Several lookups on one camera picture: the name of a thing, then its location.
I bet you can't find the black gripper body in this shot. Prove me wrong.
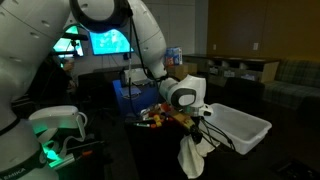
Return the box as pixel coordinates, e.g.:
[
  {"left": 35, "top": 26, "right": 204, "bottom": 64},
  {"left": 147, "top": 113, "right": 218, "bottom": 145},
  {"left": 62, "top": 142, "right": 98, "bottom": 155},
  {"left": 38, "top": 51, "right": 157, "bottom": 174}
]
[{"left": 189, "top": 115, "right": 205, "bottom": 137}]

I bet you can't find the white terry cloth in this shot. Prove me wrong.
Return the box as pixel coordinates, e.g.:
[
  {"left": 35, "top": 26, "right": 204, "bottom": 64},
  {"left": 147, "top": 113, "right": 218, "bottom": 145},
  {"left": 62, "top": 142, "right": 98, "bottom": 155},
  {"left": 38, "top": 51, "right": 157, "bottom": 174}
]
[{"left": 176, "top": 131, "right": 222, "bottom": 180}]

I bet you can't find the red toy ball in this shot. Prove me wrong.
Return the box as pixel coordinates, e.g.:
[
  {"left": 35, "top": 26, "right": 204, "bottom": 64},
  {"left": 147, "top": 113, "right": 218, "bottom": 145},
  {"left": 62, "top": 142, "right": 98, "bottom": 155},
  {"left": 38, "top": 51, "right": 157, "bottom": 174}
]
[{"left": 159, "top": 102, "right": 172, "bottom": 114}]

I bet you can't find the yellow toy bottle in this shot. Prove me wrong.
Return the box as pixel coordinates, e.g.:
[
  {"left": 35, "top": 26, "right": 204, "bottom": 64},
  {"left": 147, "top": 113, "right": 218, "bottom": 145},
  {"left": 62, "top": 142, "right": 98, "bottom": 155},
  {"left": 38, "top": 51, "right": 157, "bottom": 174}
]
[{"left": 152, "top": 113, "right": 164, "bottom": 128}]

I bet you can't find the dark green marker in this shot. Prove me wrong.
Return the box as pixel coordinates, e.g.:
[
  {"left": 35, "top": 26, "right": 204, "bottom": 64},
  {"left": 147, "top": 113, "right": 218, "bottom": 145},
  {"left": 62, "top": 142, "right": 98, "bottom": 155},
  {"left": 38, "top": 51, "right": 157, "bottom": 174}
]
[{"left": 134, "top": 122, "right": 152, "bottom": 129}]

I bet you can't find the cardboard box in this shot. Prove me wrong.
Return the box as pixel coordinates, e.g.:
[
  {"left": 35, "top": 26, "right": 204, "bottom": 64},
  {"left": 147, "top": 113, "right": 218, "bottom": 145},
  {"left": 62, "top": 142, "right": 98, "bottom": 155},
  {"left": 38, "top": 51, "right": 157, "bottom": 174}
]
[{"left": 167, "top": 62, "right": 198, "bottom": 81}]

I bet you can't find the white box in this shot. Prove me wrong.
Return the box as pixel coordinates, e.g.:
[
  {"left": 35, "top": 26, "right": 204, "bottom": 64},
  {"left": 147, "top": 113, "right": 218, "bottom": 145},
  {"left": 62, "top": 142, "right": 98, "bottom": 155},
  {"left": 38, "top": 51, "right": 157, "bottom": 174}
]
[{"left": 123, "top": 67, "right": 150, "bottom": 87}]

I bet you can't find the clear plastic bin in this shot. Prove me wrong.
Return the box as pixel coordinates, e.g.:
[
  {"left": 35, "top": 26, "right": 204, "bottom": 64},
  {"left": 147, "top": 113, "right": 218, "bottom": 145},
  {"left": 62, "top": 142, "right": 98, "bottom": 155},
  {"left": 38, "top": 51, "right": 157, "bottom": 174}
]
[{"left": 199, "top": 102, "right": 273, "bottom": 156}]

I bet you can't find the dark wood console shelf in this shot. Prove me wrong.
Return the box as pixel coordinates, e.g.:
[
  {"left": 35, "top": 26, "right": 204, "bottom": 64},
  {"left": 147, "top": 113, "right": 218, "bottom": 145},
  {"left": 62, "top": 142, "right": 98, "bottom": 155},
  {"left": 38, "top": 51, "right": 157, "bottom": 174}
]
[{"left": 183, "top": 53, "right": 281, "bottom": 84}]

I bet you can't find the blue white carton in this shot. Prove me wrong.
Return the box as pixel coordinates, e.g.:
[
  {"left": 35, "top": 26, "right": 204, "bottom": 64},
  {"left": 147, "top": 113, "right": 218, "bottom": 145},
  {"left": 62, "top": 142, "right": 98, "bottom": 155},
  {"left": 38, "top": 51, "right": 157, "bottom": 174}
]
[{"left": 164, "top": 46, "right": 184, "bottom": 67}]

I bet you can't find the blue container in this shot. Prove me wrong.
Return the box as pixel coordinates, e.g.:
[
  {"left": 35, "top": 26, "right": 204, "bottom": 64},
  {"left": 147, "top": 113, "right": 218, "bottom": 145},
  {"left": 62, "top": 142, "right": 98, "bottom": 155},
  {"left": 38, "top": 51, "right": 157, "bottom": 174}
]
[{"left": 112, "top": 78, "right": 161, "bottom": 116}]

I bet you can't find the green plaid sofa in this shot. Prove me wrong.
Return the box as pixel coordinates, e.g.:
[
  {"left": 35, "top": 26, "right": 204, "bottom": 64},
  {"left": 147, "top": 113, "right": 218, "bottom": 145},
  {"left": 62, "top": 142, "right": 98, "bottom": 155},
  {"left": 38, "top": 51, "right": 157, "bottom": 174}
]
[{"left": 262, "top": 59, "right": 320, "bottom": 113}]

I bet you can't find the orange tipped tool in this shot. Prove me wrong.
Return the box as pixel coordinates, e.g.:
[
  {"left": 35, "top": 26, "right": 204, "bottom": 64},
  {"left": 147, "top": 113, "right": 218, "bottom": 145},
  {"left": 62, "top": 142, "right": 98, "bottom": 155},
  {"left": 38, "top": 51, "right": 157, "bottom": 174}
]
[{"left": 49, "top": 149, "right": 95, "bottom": 170}]

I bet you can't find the large blue screen monitor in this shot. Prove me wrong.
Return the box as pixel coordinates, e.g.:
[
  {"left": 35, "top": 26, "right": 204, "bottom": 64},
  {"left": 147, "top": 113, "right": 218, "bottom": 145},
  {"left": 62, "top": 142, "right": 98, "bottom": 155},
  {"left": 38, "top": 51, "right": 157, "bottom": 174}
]
[{"left": 89, "top": 28, "right": 135, "bottom": 57}]

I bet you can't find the green screen computer monitor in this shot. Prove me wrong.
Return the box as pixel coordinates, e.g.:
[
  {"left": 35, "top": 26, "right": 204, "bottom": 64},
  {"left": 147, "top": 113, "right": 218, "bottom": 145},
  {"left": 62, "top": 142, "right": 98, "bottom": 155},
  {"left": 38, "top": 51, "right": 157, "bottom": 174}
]
[{"left": 52, "top": 25, "right": 85, "bottom": 58}]

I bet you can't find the person in dark clothes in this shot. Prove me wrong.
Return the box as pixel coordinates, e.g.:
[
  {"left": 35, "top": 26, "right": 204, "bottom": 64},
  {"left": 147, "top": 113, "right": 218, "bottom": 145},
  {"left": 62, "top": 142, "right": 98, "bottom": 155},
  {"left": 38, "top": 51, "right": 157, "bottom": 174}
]
[{"left": 28, "top": 53, "right": 78, "bottom": 108}]

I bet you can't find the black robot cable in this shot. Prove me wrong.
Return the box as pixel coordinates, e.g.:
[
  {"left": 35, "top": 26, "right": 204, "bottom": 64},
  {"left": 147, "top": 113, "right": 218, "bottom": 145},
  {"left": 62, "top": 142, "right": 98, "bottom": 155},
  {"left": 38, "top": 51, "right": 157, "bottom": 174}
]
[{"left": 128, "top": 16, "right": 237, "bottom": 152}]

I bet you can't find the black camera on tripod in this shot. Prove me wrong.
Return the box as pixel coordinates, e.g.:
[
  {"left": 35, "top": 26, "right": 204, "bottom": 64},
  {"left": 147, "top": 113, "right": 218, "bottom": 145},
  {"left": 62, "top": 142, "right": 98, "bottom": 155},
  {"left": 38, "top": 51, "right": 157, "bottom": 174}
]
[{"left": 56, "top": 31, "right": 90, "bottom": 58}]

